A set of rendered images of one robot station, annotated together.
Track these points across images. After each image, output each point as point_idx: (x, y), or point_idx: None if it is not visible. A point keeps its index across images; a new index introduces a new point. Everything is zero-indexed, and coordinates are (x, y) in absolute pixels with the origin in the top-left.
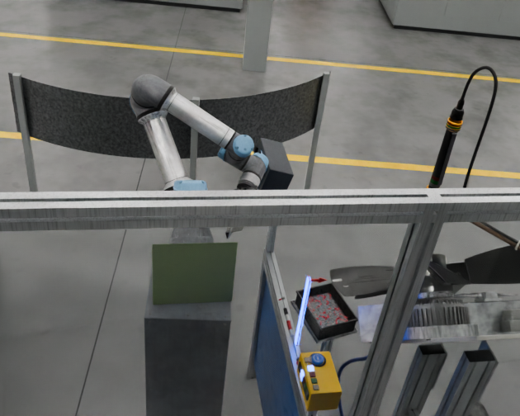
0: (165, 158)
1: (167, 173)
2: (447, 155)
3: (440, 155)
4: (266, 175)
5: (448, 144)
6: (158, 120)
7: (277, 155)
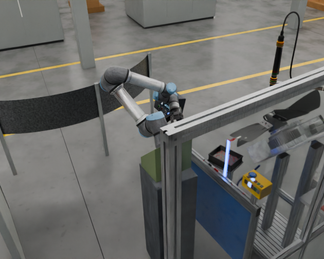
0: (132, 107)
1: (137, 114)
2: (280, 58)
3: (276, 60)
4: None
5: (279, 53)
6: (122, 89)
7: None
